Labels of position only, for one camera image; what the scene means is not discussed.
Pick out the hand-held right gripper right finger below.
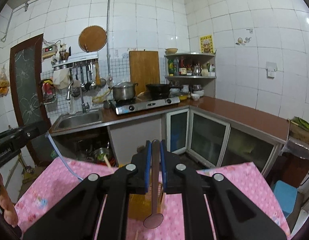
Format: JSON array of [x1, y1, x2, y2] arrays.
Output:
[[160, 139, 293, 240]]

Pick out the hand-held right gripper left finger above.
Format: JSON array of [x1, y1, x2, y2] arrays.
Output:
[[22, 140, 152, 240]]

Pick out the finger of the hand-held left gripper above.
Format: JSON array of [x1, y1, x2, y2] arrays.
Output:
[[18, 122, 52, 149]]

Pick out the yellow perforated utensil holder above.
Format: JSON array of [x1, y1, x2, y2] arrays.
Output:
[[128, 179, 166, 222]]

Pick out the metal spoon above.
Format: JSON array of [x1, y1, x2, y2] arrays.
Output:
[[143, 140, 164, 229]]

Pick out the person's left hand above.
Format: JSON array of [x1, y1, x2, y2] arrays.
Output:
[[0, 171, 19, 228]]

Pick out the wooden broom stick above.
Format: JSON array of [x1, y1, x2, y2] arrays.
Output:
[[18, 152, 33, 183]]

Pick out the brown door with frosted glass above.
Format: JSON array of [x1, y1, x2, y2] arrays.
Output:
[[9, 33, 53, 167]]

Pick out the steel sink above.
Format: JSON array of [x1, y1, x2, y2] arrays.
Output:
[[55, 110, 104, 129]]

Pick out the red and yellow gloves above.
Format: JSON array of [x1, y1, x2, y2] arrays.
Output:
[[40, 78, 56, 96]]

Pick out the steel pot with greens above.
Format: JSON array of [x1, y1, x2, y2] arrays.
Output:
[[90, 147, 115, 167]]

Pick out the white base cabinet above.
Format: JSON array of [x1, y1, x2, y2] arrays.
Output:
[[167, 106, 281, 178]]

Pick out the steel faucet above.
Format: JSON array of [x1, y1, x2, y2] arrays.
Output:
[[66, 80, 90, 114]]

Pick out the white hanging cloth bag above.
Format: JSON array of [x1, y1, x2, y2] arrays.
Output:
[[53, 69, 71, 90]]

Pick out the hanging bags of produce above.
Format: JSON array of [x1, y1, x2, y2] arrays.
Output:
[[0, 67, 10, 97]]

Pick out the pink floral tablecloth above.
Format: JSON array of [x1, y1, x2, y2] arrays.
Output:
[[14, 158, 291, 240]]

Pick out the steel gas stove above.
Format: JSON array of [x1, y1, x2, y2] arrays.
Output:
[[114, 95, 181, 116]]

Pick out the steel ladle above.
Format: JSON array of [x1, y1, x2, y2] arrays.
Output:
[[88, 61, 97, 91], [80, 62, 88, 92]]

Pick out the black wok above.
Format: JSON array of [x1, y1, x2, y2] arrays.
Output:
[[145, 83, 183, 99]]

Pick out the steel pot with lid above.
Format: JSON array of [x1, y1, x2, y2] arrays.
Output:
[[112, 81, 139, 101]]

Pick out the stack of white bowls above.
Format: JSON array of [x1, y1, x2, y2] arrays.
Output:
[[191, 90, 205, 101]]

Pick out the utensil cup with knives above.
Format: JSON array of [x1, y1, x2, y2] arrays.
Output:
[[59, 46, 72, 62]]

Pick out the wooden cutting board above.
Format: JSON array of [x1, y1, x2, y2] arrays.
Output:
[[129, 50, 161, 96]]

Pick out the brown kitchen counter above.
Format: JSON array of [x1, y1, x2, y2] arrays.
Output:
[[48, 95, 290, 143]]

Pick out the round bamboo lid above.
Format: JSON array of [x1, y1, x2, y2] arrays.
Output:
[[78, 25, 107, 53]]

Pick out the white corner shelf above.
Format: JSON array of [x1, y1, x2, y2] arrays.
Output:
[[164, 52, 217, 99]]

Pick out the blue plastic stool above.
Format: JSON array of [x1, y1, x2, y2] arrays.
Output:
[[272, 180, 299, 219]]

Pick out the side table with plastic cover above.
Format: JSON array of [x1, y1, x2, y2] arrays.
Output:
[[281, 122, 309, 166]]

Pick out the green leafy vegetables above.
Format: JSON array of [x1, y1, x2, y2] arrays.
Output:
[[293, 116, 309, 132]]

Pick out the wire wall basket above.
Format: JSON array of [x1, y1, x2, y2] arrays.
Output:
[[42, 93, 57, 105]]

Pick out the yellow hose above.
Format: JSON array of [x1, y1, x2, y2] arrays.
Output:
[[92, 90, 112, 104]]

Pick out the beige wall control box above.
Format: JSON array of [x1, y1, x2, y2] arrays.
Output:
[[42, 45, 57, 60]]

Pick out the metal wall rack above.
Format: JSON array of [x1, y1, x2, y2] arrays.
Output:
[[52, 52, 99, 71]]

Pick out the vertical metal wall pipe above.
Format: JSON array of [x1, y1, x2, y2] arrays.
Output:
[[106, 0, 112, 81]]

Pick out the yellow wall poster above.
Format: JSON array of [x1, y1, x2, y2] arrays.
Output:
[[199, 35, 215, 54]]

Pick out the white wall socket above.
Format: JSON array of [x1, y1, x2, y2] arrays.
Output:
[[266, 61, 278, 78]]

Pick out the teapot wall sticker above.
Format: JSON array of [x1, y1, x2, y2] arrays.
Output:
[[235, 36, 252, 46]]

